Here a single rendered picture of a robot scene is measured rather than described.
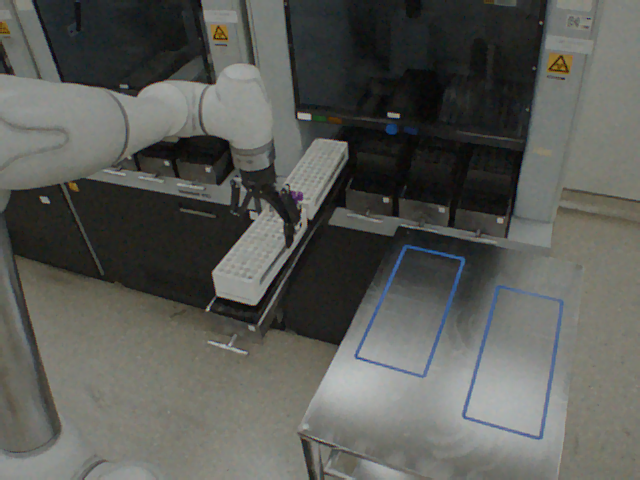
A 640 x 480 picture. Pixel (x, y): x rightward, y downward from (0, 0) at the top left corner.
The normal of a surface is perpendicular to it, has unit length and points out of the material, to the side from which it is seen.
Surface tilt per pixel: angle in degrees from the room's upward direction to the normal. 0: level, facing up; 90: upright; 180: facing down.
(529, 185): 90
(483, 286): 0
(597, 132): 90
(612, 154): 90
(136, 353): 0
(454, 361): 0
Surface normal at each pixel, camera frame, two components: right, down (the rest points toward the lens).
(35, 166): 0.69, 0.63
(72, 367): -0.07, -0.74
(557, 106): -0.36, 0.64
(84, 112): 0.87, -0.31
